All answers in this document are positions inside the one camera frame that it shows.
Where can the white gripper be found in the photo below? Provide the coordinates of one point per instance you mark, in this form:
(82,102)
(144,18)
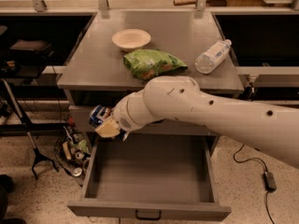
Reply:
(122,113)

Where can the blue pepsi can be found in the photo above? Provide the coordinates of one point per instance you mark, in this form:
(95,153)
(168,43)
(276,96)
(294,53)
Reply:
(98,115)

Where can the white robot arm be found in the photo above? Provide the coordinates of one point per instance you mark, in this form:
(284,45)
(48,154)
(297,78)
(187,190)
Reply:
(272,129)

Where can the closed grey upper drawer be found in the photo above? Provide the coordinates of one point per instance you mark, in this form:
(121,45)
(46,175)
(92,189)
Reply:
(81,117)

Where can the open grey middle drawer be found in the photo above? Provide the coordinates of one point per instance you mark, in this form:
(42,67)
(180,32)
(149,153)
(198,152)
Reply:
(151,177)

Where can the pile of cans and trash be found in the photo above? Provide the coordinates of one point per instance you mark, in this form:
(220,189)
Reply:
(74,152)

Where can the green chip bag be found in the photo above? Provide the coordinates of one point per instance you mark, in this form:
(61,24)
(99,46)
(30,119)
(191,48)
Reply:
(146,64)

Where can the black grabber tool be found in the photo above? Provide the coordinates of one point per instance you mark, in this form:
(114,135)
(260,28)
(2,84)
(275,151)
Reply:
(26,123)

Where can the clear plastic water bottle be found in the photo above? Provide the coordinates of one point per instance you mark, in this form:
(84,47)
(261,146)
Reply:
(209,60)

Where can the dark box on shelf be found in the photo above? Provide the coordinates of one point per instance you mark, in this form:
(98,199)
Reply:
(31,49)

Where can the black power adapter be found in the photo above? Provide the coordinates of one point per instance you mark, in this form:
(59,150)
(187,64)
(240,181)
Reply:
(270,182)

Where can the wooden handle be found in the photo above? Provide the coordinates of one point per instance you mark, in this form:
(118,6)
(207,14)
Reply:
(184,2)

